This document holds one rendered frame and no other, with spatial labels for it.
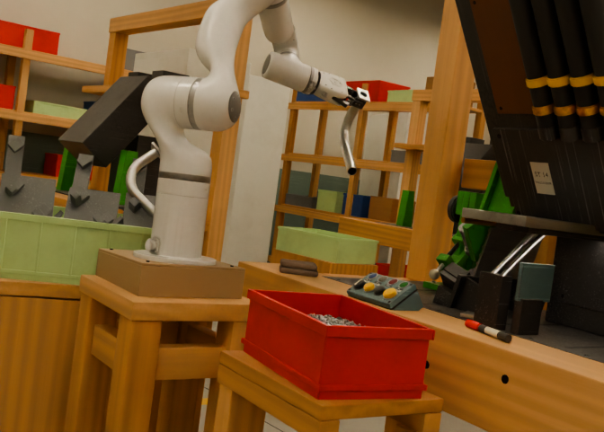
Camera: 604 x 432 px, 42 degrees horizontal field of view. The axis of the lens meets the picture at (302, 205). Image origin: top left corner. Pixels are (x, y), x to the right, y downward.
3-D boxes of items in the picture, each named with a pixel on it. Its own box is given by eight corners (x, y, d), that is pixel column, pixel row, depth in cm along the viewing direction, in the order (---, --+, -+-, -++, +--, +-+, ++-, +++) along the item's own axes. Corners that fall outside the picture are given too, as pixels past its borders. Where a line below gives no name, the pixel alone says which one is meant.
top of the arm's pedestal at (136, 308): (130, 321, 159) (133, 301, 159) (78, 290, 186) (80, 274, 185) (262, 321, 178) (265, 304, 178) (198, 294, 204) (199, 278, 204)
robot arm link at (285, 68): (298, 78, 246) (298, 97, 239) (260, 63, 241) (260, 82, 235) (310, 58, 240) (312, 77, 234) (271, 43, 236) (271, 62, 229)
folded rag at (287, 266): (316, 274, 207) (317, 262, 207) (317, 277, 199) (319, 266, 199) (279, 268, 207) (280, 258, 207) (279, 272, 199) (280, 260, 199)
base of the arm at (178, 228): (164, 264, 168) (173, 179, 168) (117, 252, 182) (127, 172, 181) (232, 267, 181) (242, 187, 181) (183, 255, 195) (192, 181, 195)
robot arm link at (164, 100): (196, 181, 174) (208, 74, 173) (123, 172, 179) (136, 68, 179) (218, 184, 185) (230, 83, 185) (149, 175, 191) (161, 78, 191)
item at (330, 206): (417, 323, 707) (453, 73, 699) (261, 274, 902) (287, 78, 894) (457, 322, 740) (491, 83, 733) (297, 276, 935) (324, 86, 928)
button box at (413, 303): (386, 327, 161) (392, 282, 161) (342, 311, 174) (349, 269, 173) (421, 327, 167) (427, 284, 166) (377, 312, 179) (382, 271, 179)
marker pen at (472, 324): (511, 343, 142) (512, 334, 141) (504, 342, 141) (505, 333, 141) (470, 327, 154) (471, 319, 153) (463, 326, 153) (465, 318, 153)
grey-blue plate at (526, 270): (515, 335, 151) (525, 263, 151) (507, 332, 153) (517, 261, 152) (546, 335, 156) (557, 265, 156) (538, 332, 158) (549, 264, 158)
